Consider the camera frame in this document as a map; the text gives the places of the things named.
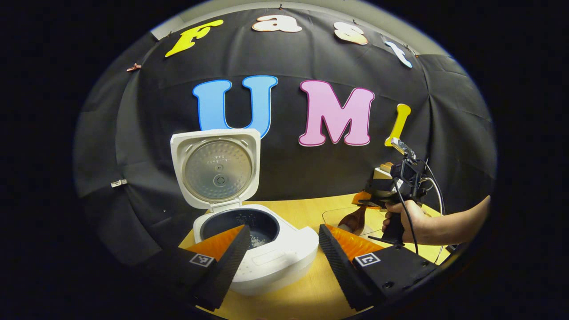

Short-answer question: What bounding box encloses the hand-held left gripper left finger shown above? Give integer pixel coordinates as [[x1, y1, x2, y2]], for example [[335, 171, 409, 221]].
[[147, 224, 252, 312]]

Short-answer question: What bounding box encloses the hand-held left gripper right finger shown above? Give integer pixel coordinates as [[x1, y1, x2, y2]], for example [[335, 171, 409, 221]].
[[318, 224, 438, 312]]

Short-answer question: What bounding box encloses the brown wooden spoon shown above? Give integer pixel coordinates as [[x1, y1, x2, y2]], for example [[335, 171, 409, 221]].
[[338, 204, 369, 235]]

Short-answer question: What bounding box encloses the white rice cooker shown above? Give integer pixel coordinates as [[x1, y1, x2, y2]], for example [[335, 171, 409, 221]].
[[170, 128, 320, 297]]

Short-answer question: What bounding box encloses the white toaster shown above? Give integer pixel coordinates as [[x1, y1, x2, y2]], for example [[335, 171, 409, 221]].
[[373, 165, 397, 182]]

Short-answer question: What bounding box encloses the clear plastic container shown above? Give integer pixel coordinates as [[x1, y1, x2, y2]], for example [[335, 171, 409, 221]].
[[322, 205, 392, 238]]

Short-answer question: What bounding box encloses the black backdrop cloth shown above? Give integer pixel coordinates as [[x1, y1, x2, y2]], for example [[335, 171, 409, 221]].
[[73, 7, 497, 267]]

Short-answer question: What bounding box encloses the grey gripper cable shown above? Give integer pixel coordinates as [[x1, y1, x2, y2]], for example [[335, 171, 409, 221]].
[[420, 159, 446, 264]]

